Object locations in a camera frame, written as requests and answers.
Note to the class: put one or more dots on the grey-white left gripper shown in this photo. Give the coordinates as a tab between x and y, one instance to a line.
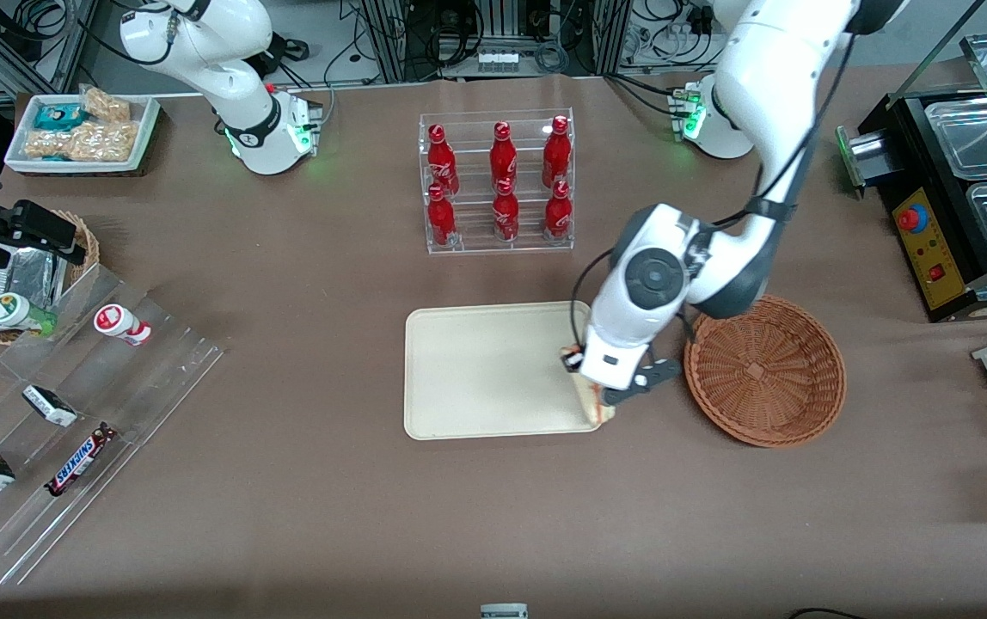
569	364

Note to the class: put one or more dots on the triangular sandwich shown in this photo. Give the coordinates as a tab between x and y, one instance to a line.
601	417

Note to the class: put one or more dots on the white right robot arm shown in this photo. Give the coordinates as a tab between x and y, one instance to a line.
236	77

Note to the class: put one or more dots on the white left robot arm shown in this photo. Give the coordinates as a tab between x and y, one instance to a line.
769	69

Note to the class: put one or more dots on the light tan wicker basket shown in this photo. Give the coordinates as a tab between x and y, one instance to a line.
88	245

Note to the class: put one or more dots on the round brown wicker basket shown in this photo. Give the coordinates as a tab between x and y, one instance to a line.
760	370

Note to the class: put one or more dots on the white rectangular snack tray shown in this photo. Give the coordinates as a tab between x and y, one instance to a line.
145	129

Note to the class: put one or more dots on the cream plastic serving tray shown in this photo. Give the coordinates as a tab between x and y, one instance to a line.
493	370

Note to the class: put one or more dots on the silver foil packet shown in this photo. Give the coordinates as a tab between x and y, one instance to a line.
25	275

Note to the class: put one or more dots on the green-lidded drink bottle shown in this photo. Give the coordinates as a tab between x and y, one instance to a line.
14	311

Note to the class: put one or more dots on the puffed rice snack bag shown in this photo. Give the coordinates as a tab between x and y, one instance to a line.
107	105
89	142

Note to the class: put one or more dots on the teal snack packet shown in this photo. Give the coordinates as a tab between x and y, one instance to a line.
59	116

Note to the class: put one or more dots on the red-lidded white yogurt bottle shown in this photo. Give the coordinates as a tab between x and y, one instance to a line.
118	322

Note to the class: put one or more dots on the clear acrylic tiered display stand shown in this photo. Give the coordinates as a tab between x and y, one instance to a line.
158	370

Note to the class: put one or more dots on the red cola bottle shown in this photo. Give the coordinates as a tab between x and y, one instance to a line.
440	219
556	155
503	159
557	213
505	215
441	163

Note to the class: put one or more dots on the clear acrylic bottle rack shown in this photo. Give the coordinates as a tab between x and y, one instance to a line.
472	241

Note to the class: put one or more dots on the Snickers chocolate bar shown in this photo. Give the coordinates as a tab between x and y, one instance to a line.
81	460

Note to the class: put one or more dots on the white label tag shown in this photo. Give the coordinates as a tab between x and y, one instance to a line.
504	611

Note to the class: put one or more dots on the black food warmer machine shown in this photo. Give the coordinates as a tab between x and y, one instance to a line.
932	266

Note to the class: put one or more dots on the white power strip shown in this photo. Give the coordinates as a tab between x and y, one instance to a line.
498	60

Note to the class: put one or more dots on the aluminium frame equipment rack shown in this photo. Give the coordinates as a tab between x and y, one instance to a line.
390	39

